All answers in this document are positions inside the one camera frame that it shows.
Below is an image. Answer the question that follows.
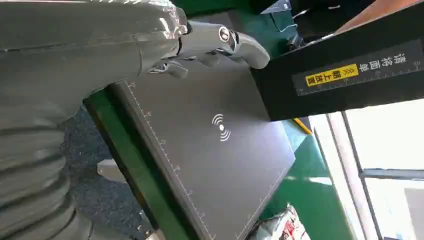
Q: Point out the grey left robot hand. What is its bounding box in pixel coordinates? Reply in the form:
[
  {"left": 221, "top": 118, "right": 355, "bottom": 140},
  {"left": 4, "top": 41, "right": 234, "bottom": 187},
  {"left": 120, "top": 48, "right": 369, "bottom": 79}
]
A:
[{"left": 0, "top": 0, "right": 271, "bottom": 132}]

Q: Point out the white parcel with red print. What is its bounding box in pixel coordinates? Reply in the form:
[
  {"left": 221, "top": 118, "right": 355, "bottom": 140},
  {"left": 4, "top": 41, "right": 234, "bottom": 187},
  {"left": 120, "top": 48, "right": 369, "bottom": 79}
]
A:
[{"left": 248, "top": 203, "right": 312, "bottom": 240}]

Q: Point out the pale table leg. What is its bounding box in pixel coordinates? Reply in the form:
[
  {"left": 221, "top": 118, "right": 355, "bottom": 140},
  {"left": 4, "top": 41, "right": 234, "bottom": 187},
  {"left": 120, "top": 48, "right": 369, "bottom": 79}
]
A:
[{"left": 96, "top": 158, "right": 128, "bottom": 185}]

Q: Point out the black scanner stand with plate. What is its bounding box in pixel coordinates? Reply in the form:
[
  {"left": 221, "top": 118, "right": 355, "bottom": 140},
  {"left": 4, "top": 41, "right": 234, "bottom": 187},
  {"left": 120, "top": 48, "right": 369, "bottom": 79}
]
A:
[{"left": 109, "top": 1, "right": 424, "bottom": 240}]

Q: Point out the black laptop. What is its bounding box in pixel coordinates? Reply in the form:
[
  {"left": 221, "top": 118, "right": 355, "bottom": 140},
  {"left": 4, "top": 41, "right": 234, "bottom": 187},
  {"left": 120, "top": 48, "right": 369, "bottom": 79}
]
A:
[{"left": 248, "top": 0, "right": 293, "bottom": 15}]

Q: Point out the person's leg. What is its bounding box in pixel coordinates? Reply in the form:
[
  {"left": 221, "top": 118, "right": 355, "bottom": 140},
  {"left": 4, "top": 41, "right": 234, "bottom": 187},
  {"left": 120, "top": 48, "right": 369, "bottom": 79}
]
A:
[{"left": 334, "top": 0, "right": 423, "bottom": 34}]

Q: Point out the window frame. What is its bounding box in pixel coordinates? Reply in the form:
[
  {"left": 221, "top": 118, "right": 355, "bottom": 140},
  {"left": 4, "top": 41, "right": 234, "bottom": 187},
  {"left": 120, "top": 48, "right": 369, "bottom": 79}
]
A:
[{"left": 309, "top": 110, "right": 424, "bottom": 240}]

